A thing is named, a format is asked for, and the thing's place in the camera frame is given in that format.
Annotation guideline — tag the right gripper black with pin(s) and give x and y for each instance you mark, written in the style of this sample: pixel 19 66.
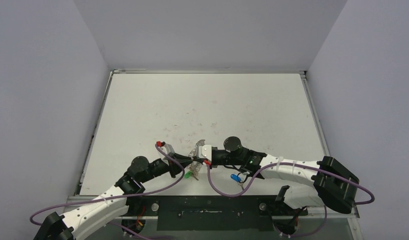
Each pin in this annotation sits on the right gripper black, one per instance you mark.
pixel 215 160

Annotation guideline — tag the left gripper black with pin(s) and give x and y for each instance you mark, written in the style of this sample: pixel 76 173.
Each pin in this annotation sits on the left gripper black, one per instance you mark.
pixel 183 160

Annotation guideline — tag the metal disc with key rings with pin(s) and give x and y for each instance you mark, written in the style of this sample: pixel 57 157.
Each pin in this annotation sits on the metal disc with key rings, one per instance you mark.
pixel 195 166

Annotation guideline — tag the key with green tag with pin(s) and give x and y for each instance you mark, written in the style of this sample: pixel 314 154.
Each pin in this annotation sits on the key with green tag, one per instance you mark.
pixel 188 174

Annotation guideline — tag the key with blue tag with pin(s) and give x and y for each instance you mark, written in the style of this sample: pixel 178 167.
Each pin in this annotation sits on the key with blue tag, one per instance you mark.
pixel 239 181

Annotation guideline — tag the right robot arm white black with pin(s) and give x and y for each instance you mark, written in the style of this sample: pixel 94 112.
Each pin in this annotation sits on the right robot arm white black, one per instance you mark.
pixel 325 182

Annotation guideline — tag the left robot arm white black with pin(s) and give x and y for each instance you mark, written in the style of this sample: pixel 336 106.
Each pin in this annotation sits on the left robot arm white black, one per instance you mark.
pixel 124 195

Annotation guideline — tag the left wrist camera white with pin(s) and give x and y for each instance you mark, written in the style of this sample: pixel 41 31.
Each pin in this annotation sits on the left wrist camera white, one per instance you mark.
pixel 164 150

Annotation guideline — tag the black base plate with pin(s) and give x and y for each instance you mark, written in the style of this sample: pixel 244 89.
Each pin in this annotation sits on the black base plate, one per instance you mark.
pixel 212 213

